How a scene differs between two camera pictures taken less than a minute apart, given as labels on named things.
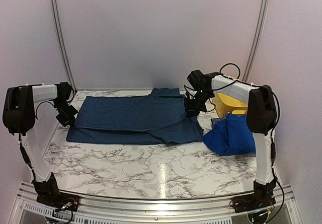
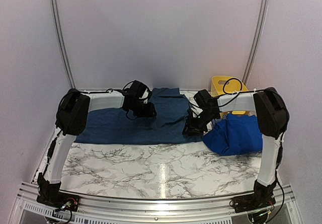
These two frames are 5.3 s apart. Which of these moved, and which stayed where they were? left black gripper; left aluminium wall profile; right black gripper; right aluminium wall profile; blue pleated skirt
Moved: left black gripper; right black gripper
Stayed: blue pleated skirt; right aluminium wall profile; left aluminium wall profile
